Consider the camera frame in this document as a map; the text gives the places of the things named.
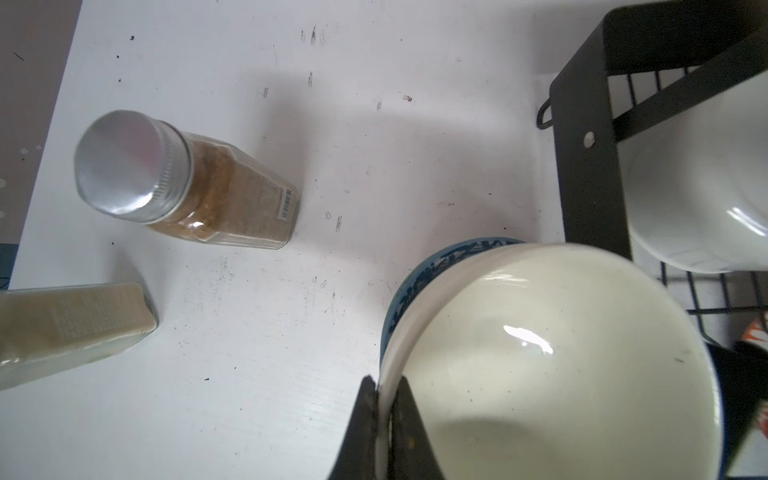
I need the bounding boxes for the white ceramic bowl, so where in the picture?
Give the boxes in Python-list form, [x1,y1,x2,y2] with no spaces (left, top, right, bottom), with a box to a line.
[618,73,767,274]

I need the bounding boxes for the black lidded spice jar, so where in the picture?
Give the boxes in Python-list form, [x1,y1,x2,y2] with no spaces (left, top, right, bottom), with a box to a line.
[1,282,159,390]

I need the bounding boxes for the silver lidded spice jar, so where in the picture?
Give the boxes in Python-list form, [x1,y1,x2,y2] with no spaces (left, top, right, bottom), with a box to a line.
[74,110,300,249]

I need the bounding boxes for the cream ceramic bowl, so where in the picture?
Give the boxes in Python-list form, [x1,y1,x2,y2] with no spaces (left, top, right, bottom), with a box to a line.
[378,243,724,479]

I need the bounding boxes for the black wire dish rack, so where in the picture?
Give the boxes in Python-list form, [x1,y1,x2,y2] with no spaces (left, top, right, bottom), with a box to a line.
[534,1,767,479]

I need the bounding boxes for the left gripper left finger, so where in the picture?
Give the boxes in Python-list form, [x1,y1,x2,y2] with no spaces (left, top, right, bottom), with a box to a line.
[328,376,378,480]

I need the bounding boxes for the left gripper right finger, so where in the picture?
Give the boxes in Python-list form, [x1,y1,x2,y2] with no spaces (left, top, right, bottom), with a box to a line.
[389,376,444,480]

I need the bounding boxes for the blue patterned ceramic bowl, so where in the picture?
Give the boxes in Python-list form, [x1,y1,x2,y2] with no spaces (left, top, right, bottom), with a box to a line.
[735,312,767,437]

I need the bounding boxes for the teal rimmed patterned bowl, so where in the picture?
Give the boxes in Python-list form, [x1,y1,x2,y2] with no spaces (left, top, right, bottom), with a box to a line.
[379,237,521,363]

